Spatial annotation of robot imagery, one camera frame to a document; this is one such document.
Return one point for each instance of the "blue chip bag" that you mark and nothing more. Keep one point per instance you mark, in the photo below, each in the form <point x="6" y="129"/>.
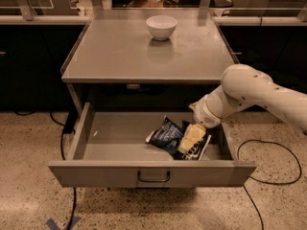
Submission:
<point x="168" y="138"/>

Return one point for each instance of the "white ceramic bowl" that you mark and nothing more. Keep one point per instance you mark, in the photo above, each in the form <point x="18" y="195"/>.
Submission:
<point x="161" y="27"/>

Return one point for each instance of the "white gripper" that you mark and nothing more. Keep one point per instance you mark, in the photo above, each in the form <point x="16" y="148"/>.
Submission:
<point x="204" y="113"/>

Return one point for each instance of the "grey open drawer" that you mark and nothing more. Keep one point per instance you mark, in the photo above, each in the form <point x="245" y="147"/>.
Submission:
<point x="109" y="149"/>

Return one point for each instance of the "grey metal counter cabinet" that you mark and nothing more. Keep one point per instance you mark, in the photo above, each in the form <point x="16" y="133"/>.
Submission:
<point x="116" y="47"/>

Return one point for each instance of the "blue tape cross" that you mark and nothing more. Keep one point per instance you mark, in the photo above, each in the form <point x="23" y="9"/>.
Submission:
<point x="69" y="224"/>

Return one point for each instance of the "metal drawer handle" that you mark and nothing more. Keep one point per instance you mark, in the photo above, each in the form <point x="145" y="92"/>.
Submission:
<point x="153" y="178"/>

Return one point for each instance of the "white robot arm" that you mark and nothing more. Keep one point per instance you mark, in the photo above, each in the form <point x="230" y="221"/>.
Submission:
<point x="242" y="87"/>

